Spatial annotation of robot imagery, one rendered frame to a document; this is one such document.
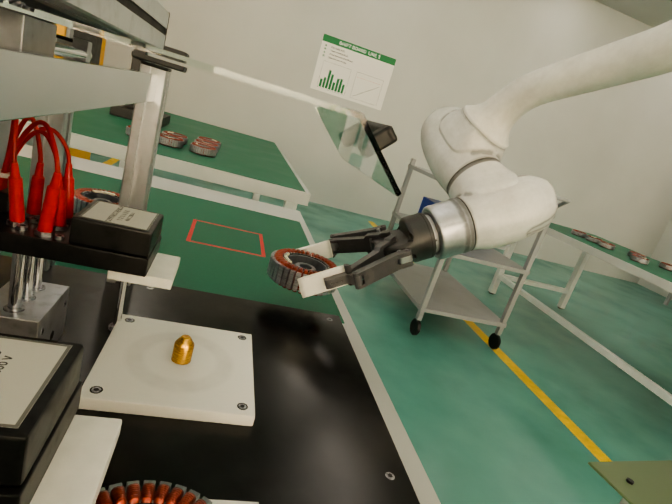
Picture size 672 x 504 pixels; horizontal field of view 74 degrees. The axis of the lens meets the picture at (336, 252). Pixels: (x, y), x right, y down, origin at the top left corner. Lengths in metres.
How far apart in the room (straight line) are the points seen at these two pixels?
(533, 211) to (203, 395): 0.54
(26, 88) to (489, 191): 0.62
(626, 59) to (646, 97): 6.97
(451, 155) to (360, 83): 4.90
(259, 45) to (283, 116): 0.79
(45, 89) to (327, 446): 0.36
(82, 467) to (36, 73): 0.18
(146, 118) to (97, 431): 0.42
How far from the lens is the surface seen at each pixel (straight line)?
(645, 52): 0.74
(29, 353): 0.24
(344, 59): 5.63
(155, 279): 0.43
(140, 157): 0.62
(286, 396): 0.50
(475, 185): 0.75
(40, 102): 0.28
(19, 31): 0.41
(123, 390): 0.45
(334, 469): 0.44
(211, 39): 5.53
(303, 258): 0.73
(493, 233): 0.73
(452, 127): 0.81
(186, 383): 0.47
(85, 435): 0.26
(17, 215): 0.45
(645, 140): 7.84
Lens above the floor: 1.05
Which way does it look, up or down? 16 degrees down
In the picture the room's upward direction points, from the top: 17 degrees clockwise
